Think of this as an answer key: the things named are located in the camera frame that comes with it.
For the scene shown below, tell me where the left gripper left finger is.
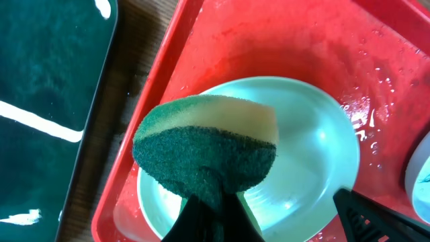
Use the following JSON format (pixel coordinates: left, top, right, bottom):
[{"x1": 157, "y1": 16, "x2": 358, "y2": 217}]
[{"x1": 162, "y1": 193, "x2": 264, "y2": 242}]

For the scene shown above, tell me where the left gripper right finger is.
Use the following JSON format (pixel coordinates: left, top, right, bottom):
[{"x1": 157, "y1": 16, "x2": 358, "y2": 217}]
[{"x1": 333, "y1": 188, "x2": 429, "y2": 242}]

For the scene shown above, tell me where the mint plate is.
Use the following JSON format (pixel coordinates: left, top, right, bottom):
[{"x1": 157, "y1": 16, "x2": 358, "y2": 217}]
[{"x1": 404, "y1": 133, "x2": 429, "y2": 223}]

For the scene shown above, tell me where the green scrub sponge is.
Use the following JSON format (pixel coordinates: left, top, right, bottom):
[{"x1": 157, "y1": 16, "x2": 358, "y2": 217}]
[{"x1": 132, "y1": 95, "x2": 279, "y2": 210}]

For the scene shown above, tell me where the white plate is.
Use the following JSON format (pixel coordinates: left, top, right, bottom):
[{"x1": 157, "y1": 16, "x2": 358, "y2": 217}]
[{"x1": 140, "y1": 77, "x2": 359, "y2": 241}]

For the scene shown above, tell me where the red plastic tray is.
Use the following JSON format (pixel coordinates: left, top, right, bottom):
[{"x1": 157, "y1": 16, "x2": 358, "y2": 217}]
[{"x1": 91, "y1": 0, "x2": 429, "y2": 241}]

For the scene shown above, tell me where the black water tray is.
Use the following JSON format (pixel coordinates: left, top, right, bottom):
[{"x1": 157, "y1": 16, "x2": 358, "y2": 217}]
[{"x1": 1, "y1": 0, "x2": 118, "y2": 241}]

